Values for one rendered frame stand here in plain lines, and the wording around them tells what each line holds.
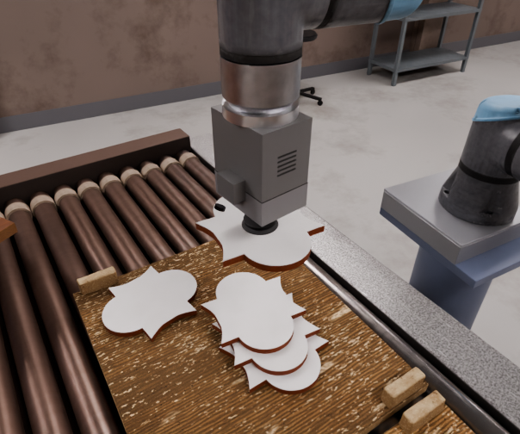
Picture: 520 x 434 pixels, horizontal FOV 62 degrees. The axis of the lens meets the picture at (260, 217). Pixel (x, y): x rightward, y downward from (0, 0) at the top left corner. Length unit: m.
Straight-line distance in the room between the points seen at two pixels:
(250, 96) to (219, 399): 0.37
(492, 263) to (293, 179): 0.59
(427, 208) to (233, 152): 0.60
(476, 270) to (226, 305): 0.50
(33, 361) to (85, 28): 3.17
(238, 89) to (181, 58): 3.51
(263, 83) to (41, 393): 0.49
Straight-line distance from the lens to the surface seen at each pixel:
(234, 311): 0.63
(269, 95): 0.39
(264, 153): 0.40
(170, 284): 0.71
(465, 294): 1.07
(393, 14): 0.46
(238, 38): 0.38
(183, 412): 0.58
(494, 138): 0.89
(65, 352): 0.70
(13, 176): 1.09
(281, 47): 0.39
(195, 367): 0.62
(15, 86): 3.76
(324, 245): 0.82
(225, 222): 0.51
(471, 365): 0.70
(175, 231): 0.86
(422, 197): 1.00
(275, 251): 0.47
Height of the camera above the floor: 1.44
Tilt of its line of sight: 36 degrees down
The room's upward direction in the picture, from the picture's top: straight up
